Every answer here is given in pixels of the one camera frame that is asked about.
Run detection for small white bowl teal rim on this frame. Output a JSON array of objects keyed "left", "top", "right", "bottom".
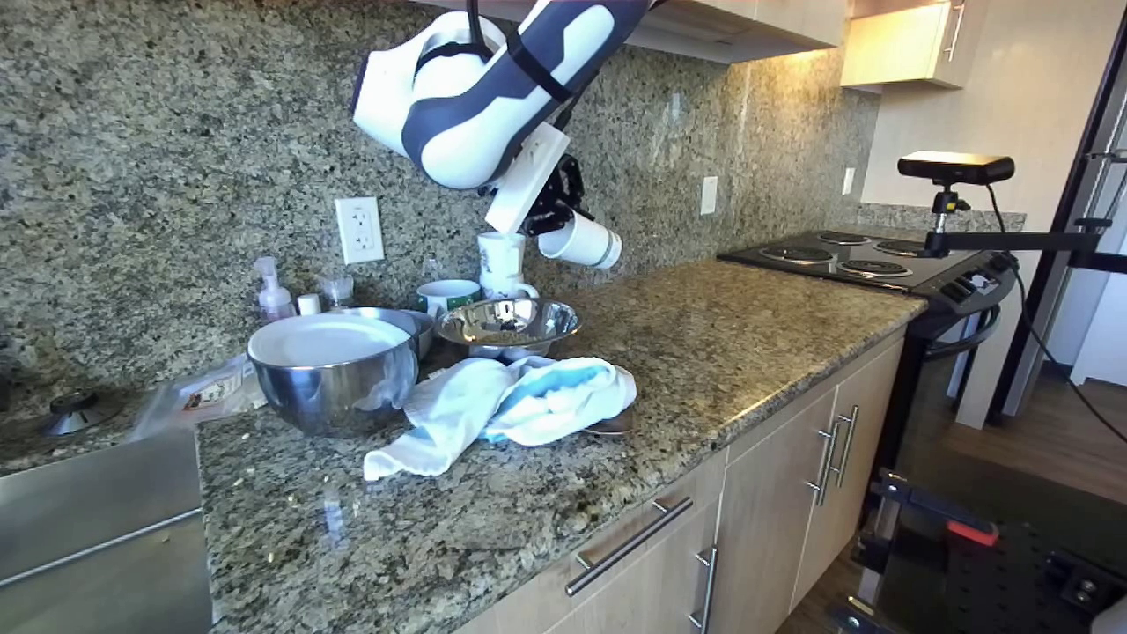
[{"left": 417, "top": 274, "right": 488, "bottom": 320}]

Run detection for small clear glass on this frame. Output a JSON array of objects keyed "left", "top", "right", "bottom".
[{"left": 319, "top": 274, "right": 356, "bottom": 316}]

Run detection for black camera cable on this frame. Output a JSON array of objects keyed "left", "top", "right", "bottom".
[{"left": 984, "top": 183, "right": 1127, "bottom": 448}]

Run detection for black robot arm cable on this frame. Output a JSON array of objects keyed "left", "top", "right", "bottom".
[{"left": 414, "top": 0, "right": 502, "bottom": 72}]

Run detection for beige cabinet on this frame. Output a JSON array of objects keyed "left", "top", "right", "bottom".
[
  {"left": 637, "top": 0, "right": 850, "bottom": 72},
  {"left": 452, "top": 329, "right": 915, "bottom": 634}
]

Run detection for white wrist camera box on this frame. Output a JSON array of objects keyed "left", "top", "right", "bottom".
[{"left": 479, "top": 121, "right": 579, "bottom": 235}]

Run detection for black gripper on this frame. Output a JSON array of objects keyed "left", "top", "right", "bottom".
[{"left": 525, "top": 154, "right": 593, "bottom": 239}]

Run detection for vertical steel cabinet handle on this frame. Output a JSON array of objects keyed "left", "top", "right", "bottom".
[
  {"left": 692, "top": 541, "right": 724, "bottom": 634},
  {"left": 807, "top": 409, "right": 847, "bottom": 510}
]

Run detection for horizontal steel drawer handle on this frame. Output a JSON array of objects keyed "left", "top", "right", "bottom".
[{"left": 564, "top": 491, "right": 698, "bottom": 598}]

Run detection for beige upper cabinet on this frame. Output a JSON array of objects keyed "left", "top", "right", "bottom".
[{"left": 637, "top": 0, "right": 850, "bottom": 72}]

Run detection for black external camera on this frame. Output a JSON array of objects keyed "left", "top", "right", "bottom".
[{"left": 894, "top": 147, "right": 1019, "bottom": 190}]

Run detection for clear plastic bag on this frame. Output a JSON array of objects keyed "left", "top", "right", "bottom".
[{"left": 131, "top": 356, "right": 263, "bottom": 441}]

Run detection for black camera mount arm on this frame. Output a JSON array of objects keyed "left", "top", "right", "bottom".
[{"left": 921, "top": 181, "right": 1127, "bottom": 278}]

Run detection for large silver mixing bowl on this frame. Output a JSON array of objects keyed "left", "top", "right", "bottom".
[{"left": 239, "top": 306, "right": 437, "bottom": 441}]

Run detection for glass dish with items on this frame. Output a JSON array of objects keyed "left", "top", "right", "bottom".
[{"left": 435, "top": 292, "right": 585, "bottom": 356}]

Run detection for black stand base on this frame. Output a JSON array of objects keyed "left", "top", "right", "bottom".
[{"left": 838, "top": 469, "right": 1127, "bottom": 634}]

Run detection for black electric stove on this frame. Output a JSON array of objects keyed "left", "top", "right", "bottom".
[{"left": 715, "top": 231, "right": 1021, "bottom": 498}]

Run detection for white cloth towel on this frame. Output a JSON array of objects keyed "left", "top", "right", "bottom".
[{"left": 359, "top": 354, "right": 513, "bottom": 491}]

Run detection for beige lower cabinet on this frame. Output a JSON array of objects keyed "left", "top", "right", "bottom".
[{"left": 452, "top": 329, "right": 915, "bottom": 634}]

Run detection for clear soap bottle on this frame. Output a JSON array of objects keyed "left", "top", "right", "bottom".
[{"left": 249, "top": 254, "right": 299, "bottom": 329}]

